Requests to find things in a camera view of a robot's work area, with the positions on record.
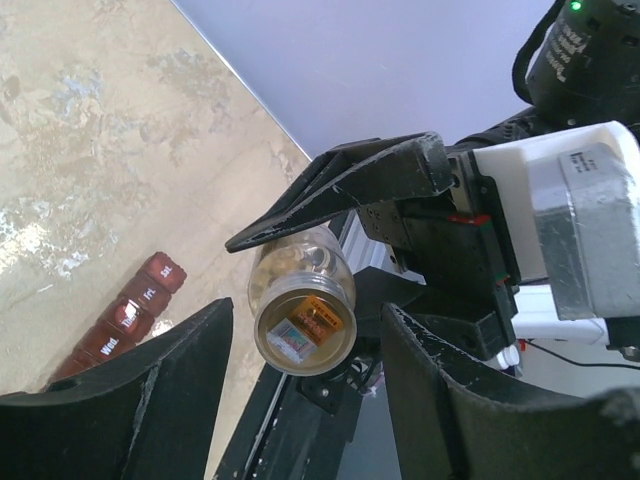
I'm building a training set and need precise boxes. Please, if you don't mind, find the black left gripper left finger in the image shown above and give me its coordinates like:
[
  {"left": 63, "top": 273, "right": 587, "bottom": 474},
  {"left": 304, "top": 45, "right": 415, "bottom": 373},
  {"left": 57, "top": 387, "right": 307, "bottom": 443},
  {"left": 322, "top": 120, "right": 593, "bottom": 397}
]
[{"left": 1, "top": 298, "right": 233, "bottom": 479}]

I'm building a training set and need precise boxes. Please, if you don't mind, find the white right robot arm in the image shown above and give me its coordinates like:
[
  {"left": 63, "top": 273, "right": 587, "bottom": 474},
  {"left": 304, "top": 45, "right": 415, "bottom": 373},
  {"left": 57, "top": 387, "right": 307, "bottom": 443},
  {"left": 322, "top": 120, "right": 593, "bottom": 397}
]
[{"left": 226, "top": 1, "right": 639, "bottom": 359}]

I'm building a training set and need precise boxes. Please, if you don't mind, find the red weekly pill organizer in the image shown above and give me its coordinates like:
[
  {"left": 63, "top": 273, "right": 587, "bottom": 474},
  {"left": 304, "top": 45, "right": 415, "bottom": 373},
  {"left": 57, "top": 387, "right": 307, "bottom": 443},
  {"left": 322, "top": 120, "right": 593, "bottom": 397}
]
[{"left": 45, "top": 251, "right": 187, "bottom": 386}]

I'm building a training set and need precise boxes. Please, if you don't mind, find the clear pill bottle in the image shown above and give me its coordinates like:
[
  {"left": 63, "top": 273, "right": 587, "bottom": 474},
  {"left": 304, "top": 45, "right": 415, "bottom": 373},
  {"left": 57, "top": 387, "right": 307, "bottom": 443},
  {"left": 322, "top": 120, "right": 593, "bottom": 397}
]
[{"left": 247, "top": 225, "right": 357, "bottom": 377}]

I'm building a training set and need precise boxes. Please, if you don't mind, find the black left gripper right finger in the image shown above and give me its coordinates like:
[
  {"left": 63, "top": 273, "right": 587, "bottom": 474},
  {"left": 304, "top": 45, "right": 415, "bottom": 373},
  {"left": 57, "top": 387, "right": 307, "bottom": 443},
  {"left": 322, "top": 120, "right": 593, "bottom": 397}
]
[{"left": 381, "top": 304, "right": 639, "bottom": 479}]

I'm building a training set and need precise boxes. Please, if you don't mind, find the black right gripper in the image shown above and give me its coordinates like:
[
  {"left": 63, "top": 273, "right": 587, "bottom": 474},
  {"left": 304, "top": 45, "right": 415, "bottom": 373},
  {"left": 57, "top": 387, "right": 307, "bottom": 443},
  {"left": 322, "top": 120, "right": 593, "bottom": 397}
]
[{"left": 225, "top": 132, "right": 520, "bottom": 361}]

